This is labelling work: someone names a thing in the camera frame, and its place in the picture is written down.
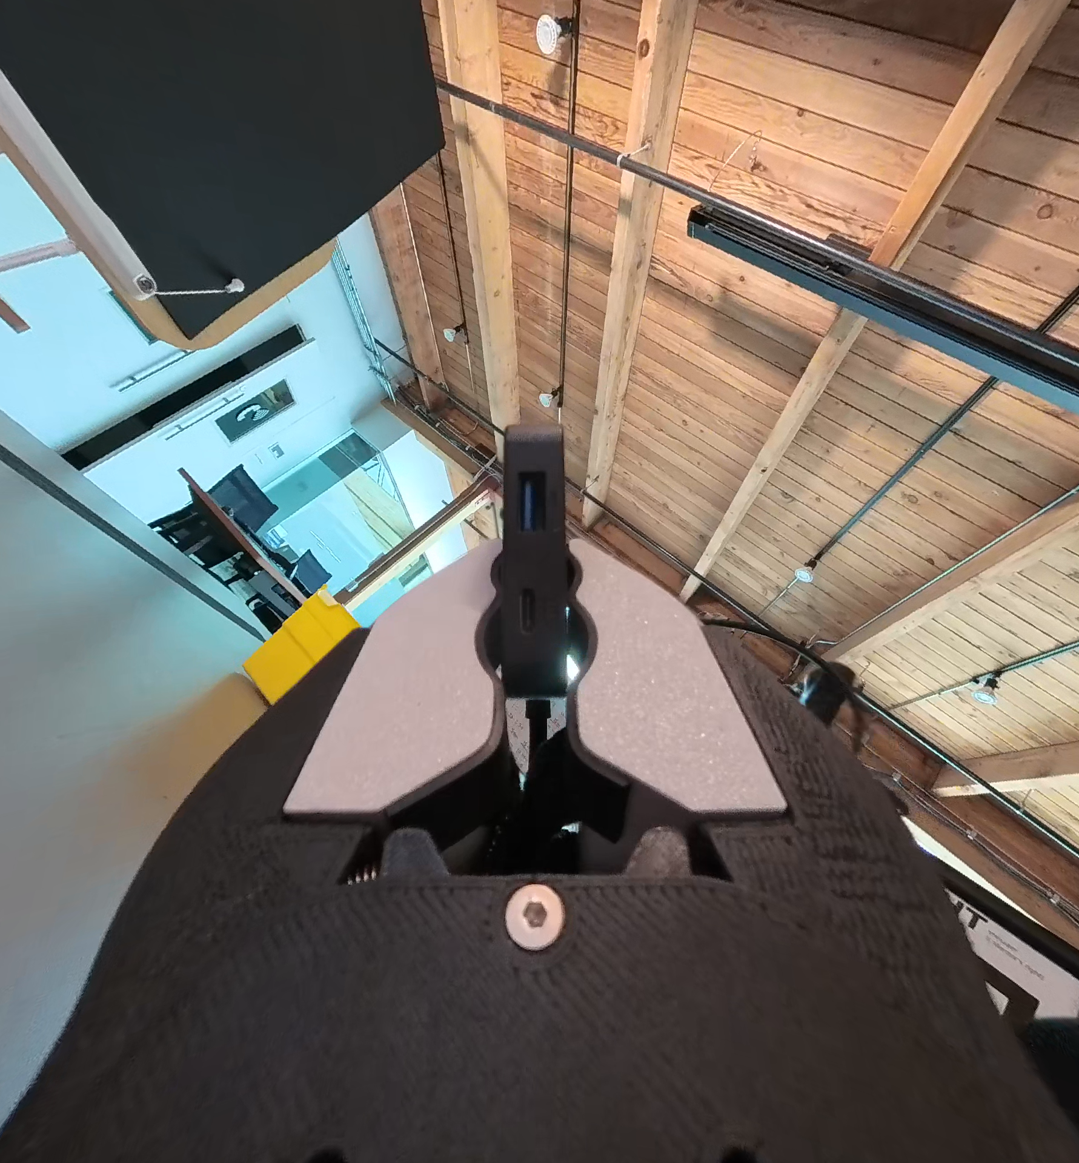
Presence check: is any black square adapter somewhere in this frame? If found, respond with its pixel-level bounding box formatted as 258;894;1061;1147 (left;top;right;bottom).
501;423;566;696

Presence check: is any black ceiling fixture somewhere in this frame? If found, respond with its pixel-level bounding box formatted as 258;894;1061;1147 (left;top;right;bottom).
794;663;859;723

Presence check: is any black ceiling track rail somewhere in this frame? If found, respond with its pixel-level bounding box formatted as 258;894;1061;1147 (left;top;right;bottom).
686;203;1079;411

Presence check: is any black panel wooden frame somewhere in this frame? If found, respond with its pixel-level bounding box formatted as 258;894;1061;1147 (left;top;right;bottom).
0;0;447;350

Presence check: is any yellow plastic bin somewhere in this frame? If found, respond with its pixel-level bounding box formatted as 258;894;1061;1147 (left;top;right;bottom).
242;585;361;708

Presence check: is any black adapter pigtail cable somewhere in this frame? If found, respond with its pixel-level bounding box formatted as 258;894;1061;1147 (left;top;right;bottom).
517;691;558;791

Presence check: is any white wall poster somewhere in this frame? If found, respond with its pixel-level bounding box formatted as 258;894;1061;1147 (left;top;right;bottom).
944;866;1079;1027

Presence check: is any dark framed wall sign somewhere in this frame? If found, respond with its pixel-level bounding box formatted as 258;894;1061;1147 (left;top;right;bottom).
214;378;298;444

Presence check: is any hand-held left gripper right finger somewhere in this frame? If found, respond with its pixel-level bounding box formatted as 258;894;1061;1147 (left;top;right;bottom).
564;538;789;819

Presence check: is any wooden office desk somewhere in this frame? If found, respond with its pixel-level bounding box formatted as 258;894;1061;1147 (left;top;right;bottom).
179;468;313;608

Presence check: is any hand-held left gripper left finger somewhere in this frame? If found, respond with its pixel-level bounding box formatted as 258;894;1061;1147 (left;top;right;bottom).
281;540;507;820

